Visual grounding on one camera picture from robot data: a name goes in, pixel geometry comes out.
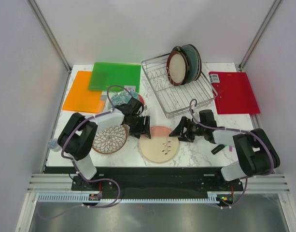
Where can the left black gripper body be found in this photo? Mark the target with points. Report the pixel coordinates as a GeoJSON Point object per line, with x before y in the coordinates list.
{"type": "Point", "coordinates": [136, 125]}

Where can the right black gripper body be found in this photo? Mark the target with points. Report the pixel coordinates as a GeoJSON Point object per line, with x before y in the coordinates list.
{"type": "Point", "coordinates": [193, 129]}

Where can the pink beige leaf plate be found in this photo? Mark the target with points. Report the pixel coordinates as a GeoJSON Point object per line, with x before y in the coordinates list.
{"type": "Point", "coordinates": [160, 148]}

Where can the dark red rimmed beige plate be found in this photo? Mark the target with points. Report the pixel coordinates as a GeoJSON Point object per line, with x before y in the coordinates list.
{"type": "Point", "coordinates": [176, 68]}

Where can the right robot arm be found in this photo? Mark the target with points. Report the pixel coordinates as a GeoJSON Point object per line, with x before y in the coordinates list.
{"type": "Point", "coordinates": [256, 155]}

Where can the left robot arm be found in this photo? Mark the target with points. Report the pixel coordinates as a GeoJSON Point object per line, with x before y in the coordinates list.
{"type": "Point", "coordinates": [76, 139]}

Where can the red blue flower plate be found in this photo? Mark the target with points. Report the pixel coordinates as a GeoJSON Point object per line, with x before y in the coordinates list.
{"type": "Point", "coordinates": [123, 97]}

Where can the brown floral pattern plate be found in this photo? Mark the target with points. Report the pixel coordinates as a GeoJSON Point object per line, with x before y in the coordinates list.
{"type": "Point", "coordinates": [110, 140]}

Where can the black green highlighter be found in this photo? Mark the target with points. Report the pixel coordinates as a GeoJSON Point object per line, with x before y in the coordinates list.
{"type": "Point", "coordinates": [217, 149]}

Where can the green plastic folder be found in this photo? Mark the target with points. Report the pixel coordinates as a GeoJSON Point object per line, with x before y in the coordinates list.
{"type": "Point", "coordinates": [106, 74]}

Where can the red plastic folder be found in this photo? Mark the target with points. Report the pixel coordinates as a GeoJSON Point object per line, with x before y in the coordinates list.
{"type": "Point", "coordinates": [234, 93]}

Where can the orange plastic folder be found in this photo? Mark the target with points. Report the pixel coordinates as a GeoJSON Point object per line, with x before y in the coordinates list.
{"type": "Point", "coordinates": [80, 98]}

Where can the dark striped plate behind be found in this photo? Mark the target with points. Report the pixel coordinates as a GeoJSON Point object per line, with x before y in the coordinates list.
{"type": "Point", "coordinates": [199, 70]}

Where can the teal green plate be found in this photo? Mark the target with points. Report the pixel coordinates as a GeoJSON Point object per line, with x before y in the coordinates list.
{"type": "Point", "coordinates": [192, 61]}

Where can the black gold rimmed plate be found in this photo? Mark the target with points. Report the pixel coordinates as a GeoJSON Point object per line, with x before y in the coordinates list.
{"type": "Point", "coordinates": [178, 48]}

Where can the crumpled plastic bottle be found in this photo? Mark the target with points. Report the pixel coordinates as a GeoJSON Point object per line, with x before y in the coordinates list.
{"type": "Point", "coordinates": [53, 145]}

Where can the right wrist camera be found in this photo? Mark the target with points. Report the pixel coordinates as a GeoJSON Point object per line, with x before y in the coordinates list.
{"type": "Point", "coordinates": [194, 110]}

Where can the metal wire dish rack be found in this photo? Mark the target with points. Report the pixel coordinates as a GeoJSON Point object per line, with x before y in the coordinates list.
{"type": "Point", "coordinates": [174, 100]}

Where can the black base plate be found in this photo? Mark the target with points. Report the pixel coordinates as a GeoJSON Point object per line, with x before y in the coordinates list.
{"type": "Point", "coordinates": [159, 182]}

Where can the white cable duct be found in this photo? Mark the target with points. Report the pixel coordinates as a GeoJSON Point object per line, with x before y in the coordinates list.
{"type": "Point", "coordinates": [90, 198]}

